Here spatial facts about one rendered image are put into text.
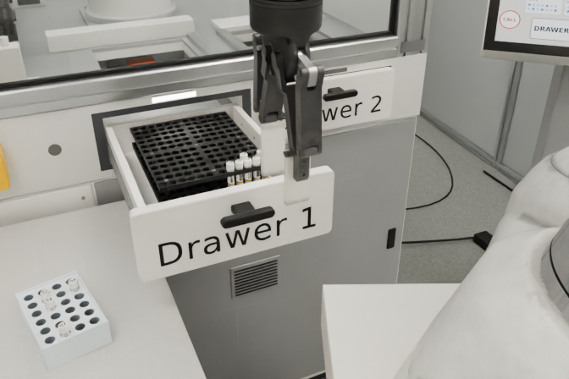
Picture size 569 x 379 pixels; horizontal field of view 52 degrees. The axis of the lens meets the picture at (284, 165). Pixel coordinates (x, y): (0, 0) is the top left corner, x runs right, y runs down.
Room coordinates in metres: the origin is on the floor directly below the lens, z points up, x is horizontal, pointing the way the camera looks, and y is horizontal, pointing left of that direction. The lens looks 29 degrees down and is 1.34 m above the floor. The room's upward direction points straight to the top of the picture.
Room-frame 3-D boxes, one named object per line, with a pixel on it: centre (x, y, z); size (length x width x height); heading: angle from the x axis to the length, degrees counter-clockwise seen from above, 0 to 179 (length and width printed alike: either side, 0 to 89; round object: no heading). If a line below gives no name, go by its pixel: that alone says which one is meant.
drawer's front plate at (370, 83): (1.09, -0.09, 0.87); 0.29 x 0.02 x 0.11; 114
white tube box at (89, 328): (0.58, 0.30, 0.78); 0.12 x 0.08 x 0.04; 36
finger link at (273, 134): (0.63, 0.01, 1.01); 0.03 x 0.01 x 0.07; 114
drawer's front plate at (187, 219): (0.67, 0.06, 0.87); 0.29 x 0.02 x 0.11; 114
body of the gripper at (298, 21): (0.60, 0.00, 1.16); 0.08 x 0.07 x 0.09; 24
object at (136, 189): (0.86, 0.15, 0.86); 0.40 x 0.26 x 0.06; 24
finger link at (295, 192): (0.56, -0.01, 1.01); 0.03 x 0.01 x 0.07; 114
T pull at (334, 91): (1.06, -0.10, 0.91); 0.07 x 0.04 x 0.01; 114
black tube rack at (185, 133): (0.85, 0.15, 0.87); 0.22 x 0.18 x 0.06; 24
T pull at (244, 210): (0.64, 0.05, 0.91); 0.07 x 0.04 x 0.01; 114
